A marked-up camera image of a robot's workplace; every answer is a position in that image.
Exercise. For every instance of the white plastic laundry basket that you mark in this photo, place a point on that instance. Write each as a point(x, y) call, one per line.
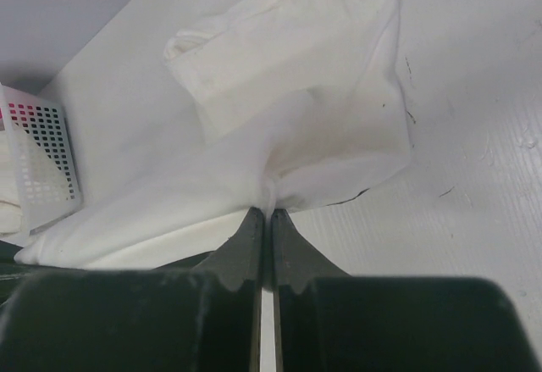
point(43, 162)

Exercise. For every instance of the white t shirt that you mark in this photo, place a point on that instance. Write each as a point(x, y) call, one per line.
point(301, 108)

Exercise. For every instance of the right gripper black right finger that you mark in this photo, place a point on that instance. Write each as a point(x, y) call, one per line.
point(296, 263)

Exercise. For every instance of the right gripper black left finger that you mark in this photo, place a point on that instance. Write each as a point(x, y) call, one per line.
point(228, 319)

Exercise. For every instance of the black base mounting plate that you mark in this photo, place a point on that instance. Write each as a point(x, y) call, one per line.
point(14, 274)

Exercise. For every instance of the cream clothes in basket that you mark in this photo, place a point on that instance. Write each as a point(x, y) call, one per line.
point(11, 221)

